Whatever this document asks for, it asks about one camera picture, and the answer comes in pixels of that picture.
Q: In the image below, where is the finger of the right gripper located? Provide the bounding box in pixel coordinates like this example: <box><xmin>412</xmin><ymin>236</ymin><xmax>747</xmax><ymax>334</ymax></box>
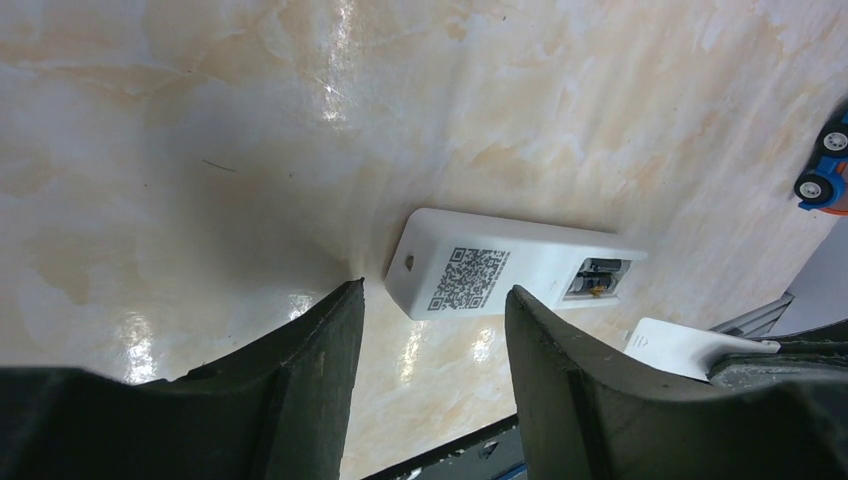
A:
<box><xmin>707</xmin><ymin>341</ymin><xmax>847</xmax><ymax>388</ymax></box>

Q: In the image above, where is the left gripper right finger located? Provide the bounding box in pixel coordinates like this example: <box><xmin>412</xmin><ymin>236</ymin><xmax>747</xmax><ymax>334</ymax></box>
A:
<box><xmin>505</xmin><ymin>286</ymin><xmax>847</xmax><ymax>479</ymax></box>

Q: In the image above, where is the white remote control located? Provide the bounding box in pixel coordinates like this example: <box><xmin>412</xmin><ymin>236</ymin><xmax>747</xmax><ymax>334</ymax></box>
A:
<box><xmin>384</xmin><ymin>208</ymin><xmax>647</xmax><ymax>321</ymax></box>

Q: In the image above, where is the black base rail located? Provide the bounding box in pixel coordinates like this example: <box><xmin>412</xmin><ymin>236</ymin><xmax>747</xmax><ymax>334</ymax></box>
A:
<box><xmin>366</xmin><ymin>414</ymin><xmax>528</xmax><ymax>480</ymax></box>

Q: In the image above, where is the colourful toy car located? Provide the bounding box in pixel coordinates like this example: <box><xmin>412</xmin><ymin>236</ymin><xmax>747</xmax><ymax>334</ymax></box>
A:
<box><xmin>793</xmin><ymin>106</ymin><xmax>847</xmax><ymax>217</ymax></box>

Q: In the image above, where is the white remote battery cover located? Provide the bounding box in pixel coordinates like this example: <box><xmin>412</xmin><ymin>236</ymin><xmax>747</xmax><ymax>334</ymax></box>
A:
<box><xmin>623</xmin><ymin>318</ymin><xmax>781</xmax><ymax>382</ymax></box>

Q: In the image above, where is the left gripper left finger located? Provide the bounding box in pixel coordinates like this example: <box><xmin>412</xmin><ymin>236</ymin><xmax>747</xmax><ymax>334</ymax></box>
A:
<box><xmin>1</xmin><ymin>280</ymin><xmax>365</xmax><ymax>479</ymax></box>

